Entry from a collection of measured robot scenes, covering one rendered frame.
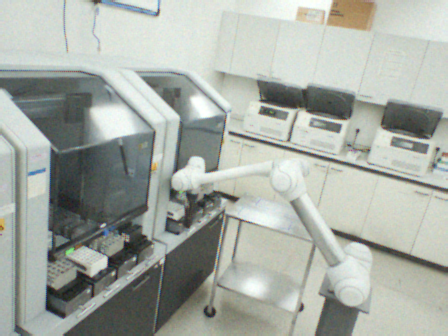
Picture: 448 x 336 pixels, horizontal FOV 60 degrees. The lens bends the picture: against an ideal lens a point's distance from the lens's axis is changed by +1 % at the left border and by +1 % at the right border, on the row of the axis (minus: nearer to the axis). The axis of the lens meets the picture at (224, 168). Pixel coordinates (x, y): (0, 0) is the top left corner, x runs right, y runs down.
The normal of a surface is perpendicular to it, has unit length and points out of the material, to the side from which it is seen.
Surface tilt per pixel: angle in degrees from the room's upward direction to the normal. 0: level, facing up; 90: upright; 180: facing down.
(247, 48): 90
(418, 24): 90
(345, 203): 90
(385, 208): 90
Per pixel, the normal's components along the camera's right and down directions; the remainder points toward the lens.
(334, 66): -0.41, 0.22
